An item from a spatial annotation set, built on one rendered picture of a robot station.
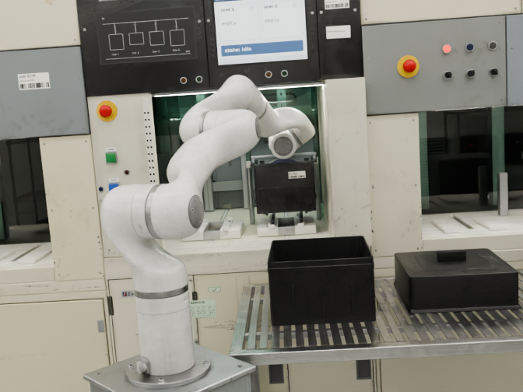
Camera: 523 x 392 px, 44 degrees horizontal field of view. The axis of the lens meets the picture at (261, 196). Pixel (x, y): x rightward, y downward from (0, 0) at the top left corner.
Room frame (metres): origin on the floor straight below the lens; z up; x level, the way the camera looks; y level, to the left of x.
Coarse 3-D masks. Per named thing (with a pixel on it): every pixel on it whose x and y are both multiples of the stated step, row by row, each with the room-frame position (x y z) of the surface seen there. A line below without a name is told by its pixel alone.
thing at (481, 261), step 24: (408, 264) 1.79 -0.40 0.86; (432, 264) 1.77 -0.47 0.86; (456, 264) 1.75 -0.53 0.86; (480, 264) 1.73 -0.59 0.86; (504, 264) 1.72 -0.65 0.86; (408, 288) 1.69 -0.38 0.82; (432, 288) 1.66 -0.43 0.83; (456, 288) 1.65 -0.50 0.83; (480, 288) 1.65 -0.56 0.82; (504, 288) 1.65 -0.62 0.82; (432, 312) 1.65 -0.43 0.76
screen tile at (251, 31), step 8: (224, 8) 2.08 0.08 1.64; (232, 8) 2.08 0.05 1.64; (240, 8) 2.08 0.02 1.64; (256, 8) 2.07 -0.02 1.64; (224, 16) 2.08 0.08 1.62; (232, 16) 2.08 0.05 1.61; (240, 16) 2.08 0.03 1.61; (248, 16) 2.07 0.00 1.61; (256, 16) 2.07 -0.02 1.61; (248, 24) 2.07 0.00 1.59; (256, 24) 2.07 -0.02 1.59; (224, 32) 2.08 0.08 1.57; (232, 32) 2.08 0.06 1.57; (240, 32) 2.08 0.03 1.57; (248, 32) 2.07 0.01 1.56; (256, 32) 2.07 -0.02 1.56; (224, 40) 2.08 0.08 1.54
